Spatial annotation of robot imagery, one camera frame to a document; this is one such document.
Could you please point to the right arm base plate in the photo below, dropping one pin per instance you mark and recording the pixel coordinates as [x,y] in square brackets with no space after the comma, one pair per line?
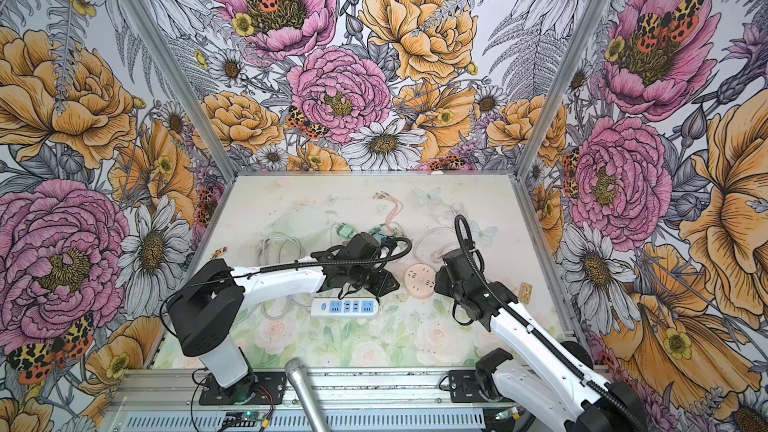
[472,386]

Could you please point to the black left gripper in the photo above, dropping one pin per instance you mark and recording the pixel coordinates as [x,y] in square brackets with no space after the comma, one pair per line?
[384,279]

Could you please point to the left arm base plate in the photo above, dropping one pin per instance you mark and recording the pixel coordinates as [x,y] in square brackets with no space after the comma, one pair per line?
[240,387]

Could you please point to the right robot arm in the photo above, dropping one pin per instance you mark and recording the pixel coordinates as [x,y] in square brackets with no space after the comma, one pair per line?
[533,369]

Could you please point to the silver microphone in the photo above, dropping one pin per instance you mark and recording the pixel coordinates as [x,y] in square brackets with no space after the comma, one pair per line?
[296,373]

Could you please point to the small green circuit board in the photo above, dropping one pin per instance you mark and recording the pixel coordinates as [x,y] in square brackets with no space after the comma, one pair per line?
[246,419]

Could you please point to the yellow square sticker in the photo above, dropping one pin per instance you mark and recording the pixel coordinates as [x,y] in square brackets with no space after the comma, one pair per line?
[525,292]

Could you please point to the aluminium front rail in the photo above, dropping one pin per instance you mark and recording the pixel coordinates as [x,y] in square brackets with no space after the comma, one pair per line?
[329,399]

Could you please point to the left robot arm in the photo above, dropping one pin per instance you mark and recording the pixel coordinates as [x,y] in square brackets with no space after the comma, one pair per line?
[203,311]

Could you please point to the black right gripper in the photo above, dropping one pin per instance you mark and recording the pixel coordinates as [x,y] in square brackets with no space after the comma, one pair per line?
[441,280]

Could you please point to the white blue power strip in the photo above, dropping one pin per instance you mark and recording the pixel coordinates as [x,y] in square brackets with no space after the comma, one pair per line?
[344,308]

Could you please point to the pink round power socket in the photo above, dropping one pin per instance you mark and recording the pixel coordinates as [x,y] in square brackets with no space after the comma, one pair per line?
[419,281]

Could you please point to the green USB charger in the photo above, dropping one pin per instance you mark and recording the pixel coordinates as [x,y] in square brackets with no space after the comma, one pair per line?
[345,231]

